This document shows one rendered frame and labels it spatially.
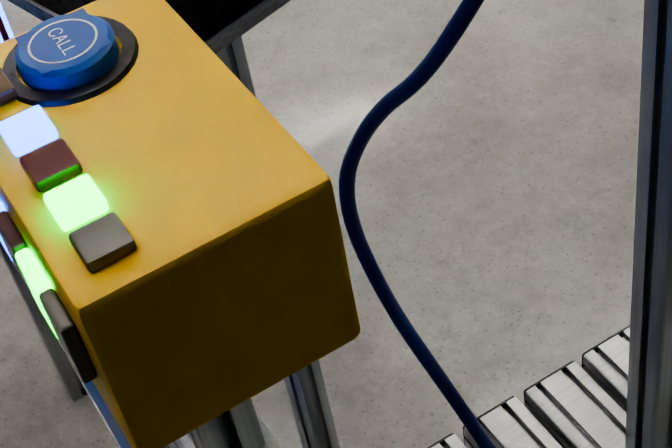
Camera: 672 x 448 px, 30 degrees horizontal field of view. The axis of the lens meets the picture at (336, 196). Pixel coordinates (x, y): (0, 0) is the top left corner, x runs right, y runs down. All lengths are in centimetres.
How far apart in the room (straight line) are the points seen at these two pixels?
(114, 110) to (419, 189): 149
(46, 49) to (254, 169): 11
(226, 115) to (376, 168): 153
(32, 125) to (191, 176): 7
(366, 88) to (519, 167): 33
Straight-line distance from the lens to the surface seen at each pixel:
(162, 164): 45
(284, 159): 44
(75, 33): 51
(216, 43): 93
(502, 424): 157
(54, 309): 44
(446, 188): 195
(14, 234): 47
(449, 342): 175
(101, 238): 43
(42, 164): 46
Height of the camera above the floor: 137
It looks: 44 degrees down
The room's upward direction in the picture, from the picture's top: 11 degrees counter-clockwise
